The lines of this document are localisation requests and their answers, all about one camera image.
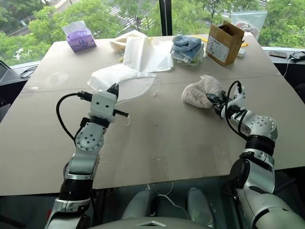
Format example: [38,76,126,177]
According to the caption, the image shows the blue folded towel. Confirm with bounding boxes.
[172,34,204,52]

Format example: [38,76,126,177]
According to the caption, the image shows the pile of white bags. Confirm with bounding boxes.
[122,35,174,73]

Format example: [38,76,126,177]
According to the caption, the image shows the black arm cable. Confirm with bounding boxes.
[224,80,250,141]
[56,90,93,141]

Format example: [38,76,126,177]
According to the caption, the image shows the grey rounded robot leg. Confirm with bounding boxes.
[187,187,214,221]
[121,189,155,219]

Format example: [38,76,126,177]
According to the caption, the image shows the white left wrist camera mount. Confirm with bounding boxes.
[88,92,118,123]

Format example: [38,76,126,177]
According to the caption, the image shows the dark monitor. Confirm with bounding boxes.
[0,59,28,89]

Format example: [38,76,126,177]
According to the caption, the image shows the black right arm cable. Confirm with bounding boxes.
[224,80,250,141]

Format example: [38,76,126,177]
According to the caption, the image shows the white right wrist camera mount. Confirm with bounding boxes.
[220,86,247,119]

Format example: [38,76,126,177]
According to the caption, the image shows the clear plastic zip bag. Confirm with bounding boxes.
[230,10,268,39]

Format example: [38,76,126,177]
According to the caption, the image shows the purple tissue pack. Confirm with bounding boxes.
[61,21,97,52]

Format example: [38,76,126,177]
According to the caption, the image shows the cream cloth bag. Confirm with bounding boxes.
[110,33,153,64]

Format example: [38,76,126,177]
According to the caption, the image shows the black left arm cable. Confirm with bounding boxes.
[56,90,93,141]

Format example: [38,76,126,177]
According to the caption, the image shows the brown cardboard box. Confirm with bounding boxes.
[205,20,245,67]

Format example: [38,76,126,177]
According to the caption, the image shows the white drawstring bag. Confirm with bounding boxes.
[87,63,161,126]

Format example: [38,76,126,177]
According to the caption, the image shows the black window frame post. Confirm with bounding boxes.
[159,0,173,36]

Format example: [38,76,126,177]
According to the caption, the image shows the thin white charging cable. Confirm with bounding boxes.
[283,57,293,78]

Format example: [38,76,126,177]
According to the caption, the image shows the smartphone with brown case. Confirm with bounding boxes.
[268,50,288,58]

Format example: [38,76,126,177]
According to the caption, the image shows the black electronic box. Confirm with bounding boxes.
[289,51,305,63]

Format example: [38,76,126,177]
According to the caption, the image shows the stack of pale towels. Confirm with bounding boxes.
[170,46,205,64]

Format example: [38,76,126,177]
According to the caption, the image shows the cream ribbed towel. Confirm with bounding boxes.
[181,74,224,109]

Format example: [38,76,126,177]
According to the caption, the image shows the grey robot torso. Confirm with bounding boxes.
[87,216,215,229]

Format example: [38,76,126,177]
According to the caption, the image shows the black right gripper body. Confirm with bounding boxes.
[213,95,226,117]

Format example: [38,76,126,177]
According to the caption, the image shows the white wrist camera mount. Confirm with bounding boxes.
[88,92,118,123]
[220,86,247,119]

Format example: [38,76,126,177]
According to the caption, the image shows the white cable under table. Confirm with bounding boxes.
[146,181,191,219]

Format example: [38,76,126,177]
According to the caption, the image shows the tangled black cables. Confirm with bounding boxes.
[19,65,38,79]

